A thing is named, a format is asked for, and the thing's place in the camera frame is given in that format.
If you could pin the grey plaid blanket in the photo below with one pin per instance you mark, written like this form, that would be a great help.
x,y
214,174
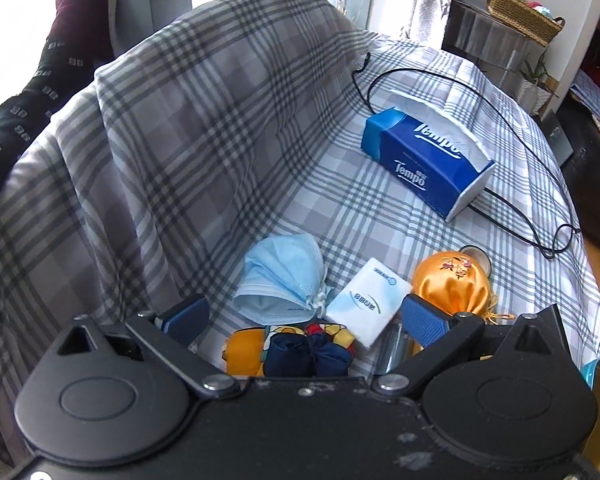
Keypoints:
x,y
180,160

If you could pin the black flat device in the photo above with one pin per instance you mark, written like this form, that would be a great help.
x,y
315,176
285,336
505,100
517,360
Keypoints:
x,y
559,136

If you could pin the orange satin pouch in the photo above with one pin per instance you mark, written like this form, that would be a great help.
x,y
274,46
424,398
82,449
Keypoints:
x,y
450,280

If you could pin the blue tissue box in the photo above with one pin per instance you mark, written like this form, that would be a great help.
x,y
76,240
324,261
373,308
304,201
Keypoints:
x,y
420,155

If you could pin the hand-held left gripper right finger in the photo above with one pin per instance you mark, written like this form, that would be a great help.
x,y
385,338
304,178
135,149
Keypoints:
x,y
426,323

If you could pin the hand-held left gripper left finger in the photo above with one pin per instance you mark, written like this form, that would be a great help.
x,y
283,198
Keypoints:
x,y
186,316

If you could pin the black leather sofa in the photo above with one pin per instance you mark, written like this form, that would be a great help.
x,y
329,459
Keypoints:
x,y
595,180

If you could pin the potted plant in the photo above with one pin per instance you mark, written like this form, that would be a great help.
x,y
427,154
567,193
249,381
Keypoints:
x,y
532,76

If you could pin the cabinet with translucent cover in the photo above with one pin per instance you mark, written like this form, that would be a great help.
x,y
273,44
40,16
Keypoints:
x,y
480,35

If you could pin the blue plaid cloth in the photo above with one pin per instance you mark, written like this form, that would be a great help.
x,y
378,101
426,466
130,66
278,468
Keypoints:
x,y
591,91

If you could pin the dark printed cloth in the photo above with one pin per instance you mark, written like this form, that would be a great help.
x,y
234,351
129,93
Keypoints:
x,y
25,95

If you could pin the blue face mask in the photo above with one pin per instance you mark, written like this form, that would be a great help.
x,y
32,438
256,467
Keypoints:
x,y
280,270

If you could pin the colourful patterned scarf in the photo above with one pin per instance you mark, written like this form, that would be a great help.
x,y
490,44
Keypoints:
x,y
290,351

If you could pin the white tissue packet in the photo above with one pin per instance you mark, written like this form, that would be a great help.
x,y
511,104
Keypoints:
x,y
365,300

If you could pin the silver metal object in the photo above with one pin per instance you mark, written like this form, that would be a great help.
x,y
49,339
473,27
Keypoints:
x,y
395,352

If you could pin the wicker basket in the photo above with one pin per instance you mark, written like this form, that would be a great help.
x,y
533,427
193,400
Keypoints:
x,y
522,10

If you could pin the round patterned coin purse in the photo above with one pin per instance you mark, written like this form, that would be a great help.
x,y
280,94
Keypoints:
x,y
476,256

